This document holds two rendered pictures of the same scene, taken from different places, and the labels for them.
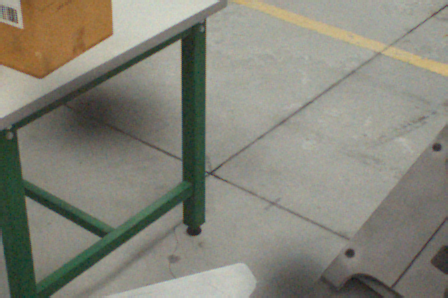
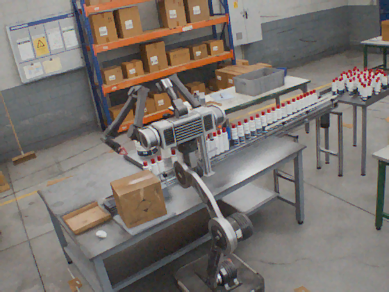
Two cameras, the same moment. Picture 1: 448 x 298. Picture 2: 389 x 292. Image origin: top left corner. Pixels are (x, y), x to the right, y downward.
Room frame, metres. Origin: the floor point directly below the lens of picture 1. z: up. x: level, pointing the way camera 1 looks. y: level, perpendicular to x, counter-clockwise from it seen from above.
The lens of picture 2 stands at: (1.46, -2.81, 2.34)
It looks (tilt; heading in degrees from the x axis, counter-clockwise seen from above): 22 degrees down; 113
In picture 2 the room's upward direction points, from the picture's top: 10 degrees counter-clockwise
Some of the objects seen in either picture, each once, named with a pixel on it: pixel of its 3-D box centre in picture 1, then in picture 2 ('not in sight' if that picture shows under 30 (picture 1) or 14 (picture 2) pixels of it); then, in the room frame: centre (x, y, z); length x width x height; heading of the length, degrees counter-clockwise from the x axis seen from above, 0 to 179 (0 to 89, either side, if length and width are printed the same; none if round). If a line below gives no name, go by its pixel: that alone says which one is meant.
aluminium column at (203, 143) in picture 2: not in sight; (202, 136); (0.40, -0.06, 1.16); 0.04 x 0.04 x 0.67; 55
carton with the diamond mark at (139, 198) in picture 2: not in sight; (138, 198); (0.11, -0.73, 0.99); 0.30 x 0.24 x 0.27; 45
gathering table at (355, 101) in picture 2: not in sight; (359, 124); (1.70, 1.85, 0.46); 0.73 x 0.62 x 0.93; 55
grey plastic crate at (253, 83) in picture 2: not in sight; (259, 81); (0.41, 2.40, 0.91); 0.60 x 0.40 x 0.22; 53
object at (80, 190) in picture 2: not in sight; (169, 170); (0.03, -0.01, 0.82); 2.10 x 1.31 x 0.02; 55
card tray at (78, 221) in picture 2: not in sight; (86, 217); (-0.32, -0.83, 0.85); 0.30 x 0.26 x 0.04; 55
